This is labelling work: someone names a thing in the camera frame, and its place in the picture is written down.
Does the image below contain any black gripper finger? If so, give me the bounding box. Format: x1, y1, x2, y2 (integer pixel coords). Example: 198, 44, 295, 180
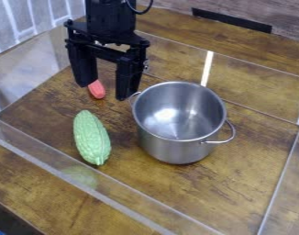
115, 57, 143, 101
67, 43, 98, 87

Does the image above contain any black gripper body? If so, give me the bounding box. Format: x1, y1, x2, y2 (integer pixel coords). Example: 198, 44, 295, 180
63, 0, 153, 64

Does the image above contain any green bitter gourd toy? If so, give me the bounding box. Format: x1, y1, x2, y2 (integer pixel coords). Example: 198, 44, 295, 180
74, 110, 113, 165

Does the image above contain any silver metal pot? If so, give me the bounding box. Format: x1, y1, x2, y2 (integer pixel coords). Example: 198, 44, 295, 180
129, 82, 231, 164

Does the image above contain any black strip on table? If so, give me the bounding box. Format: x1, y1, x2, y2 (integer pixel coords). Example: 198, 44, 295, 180
191, 7, 273, 34

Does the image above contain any red handled spatula tool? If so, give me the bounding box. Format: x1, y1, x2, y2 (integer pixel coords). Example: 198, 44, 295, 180
88, 80, 106, 99

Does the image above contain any black cable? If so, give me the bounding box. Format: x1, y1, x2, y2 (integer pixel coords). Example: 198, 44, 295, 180
126, 0, 155, 16

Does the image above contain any clear acrylic enclosure wall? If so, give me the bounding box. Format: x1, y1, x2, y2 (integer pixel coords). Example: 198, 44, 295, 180
0, 28, 299, 235

